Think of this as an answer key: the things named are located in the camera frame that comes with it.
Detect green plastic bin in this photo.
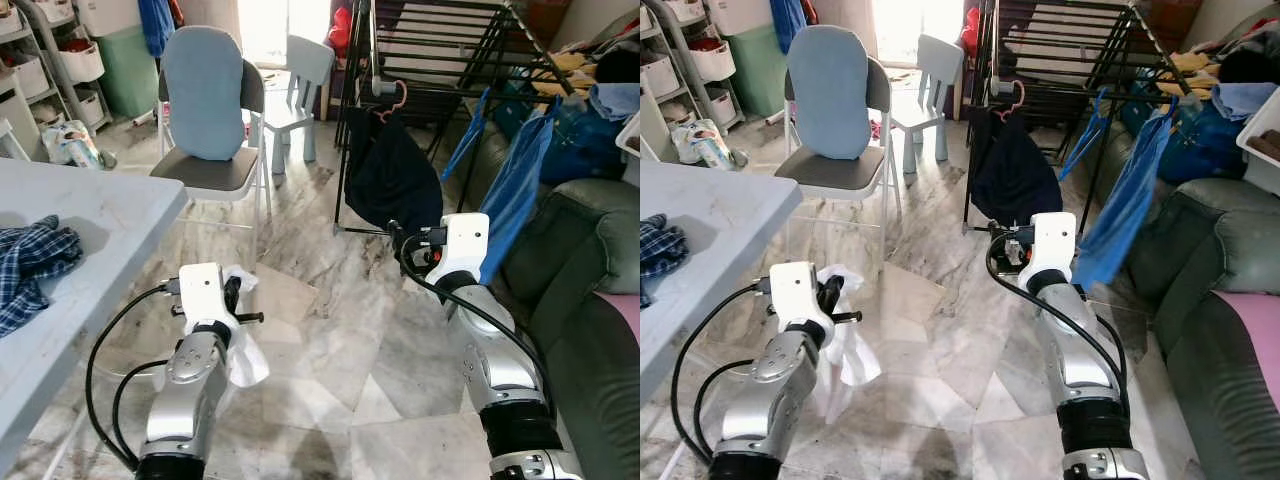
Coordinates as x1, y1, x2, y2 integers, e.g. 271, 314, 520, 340
725, 25, 791, 120
97, 25, 161, 120

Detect blue plaid shirt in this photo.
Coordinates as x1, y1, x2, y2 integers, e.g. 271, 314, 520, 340
640, 213, 682, 307
0, 215, 85, 339

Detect pink sheet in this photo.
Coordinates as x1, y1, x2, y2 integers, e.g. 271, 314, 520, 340
597, 291, 641, 346
1208, 290, 1280, 389

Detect light blue chair cushion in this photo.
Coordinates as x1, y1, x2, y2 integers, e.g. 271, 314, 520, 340
161, 25, 247, 162
786, 25, 874, 162

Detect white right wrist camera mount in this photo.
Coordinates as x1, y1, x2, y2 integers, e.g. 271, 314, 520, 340
425, 212, 491, 291
1014, 211, 1079, 293

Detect dark blue bag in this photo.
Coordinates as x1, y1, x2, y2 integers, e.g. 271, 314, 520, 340
1160, 95, 1248, 186
545, 95, 628, 186

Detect black metal drying rack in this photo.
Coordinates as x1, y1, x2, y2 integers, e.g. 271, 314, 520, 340
335, 0, 601, 237
963, 0, 1219, 237

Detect pale grey folding table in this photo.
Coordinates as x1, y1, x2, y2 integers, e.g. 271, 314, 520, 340
640, 160, 787, 406
0, 157, 190, 476

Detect dark blue hanging cloth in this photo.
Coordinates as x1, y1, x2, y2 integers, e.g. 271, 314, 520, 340
137, 0, 177, 58
769, 0, 809, 58

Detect white garment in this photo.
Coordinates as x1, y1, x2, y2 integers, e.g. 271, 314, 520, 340
215, 265, 272, 389
810, 263, 884, 423

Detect red cloth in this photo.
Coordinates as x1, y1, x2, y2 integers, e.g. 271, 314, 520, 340
961, 5, 987, 58
327, 5, 354, 58

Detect grey folding chair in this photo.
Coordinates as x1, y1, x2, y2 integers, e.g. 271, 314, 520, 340
150, 60, 273, 241
773, 60, 903, 249

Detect folded light blue jeans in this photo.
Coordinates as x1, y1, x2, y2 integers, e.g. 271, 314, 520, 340
1212, 82, 1280, 123
588, 82, 641, 123

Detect pale plastic child chair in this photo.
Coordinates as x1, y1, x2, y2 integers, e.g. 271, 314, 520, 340
888, 35, 967, 177
258, 35, 337, 177

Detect dark green leather sofa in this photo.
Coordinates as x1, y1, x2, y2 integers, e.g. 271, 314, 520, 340
1085, 118, 1280, 480
465, 118, 641, 480

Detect salmon orange plastic hanger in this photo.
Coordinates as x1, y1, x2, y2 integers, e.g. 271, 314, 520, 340
990, 79, 1030, 124
374, 79, 410, 124

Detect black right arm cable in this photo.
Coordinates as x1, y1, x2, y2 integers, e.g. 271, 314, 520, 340
395, 232, 556, 416
984, 232, 1133, 411

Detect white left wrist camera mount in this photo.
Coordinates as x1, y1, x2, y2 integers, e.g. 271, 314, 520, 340
175, 263, 243, 333
767, 261, 837, 337

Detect printed plastic bag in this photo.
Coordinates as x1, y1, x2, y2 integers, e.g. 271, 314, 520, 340
670, 118, 747, 170
42, 120, 117, 170

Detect black knit garment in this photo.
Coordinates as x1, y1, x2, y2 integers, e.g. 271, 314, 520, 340
344, 105, 445, 234
969, 105, 1065, 230

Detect white storage shelf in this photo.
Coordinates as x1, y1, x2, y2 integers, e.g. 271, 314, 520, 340
0, 0, 111, 136
640, 0, 743, 136

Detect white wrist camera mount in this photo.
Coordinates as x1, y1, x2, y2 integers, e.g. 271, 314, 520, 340
767, 261, 837, 337
175, 263, 243, 333
1014, 211, 1079, 293
425, 212, 491, 291

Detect yellow cloth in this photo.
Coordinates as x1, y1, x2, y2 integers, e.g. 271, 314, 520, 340
528, 50, 601, 101
1158, 50, 1225, 101

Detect blue garment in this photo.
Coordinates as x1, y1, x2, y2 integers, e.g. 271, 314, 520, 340
1070, 100, 1178, 293
477, 100, 557, 288

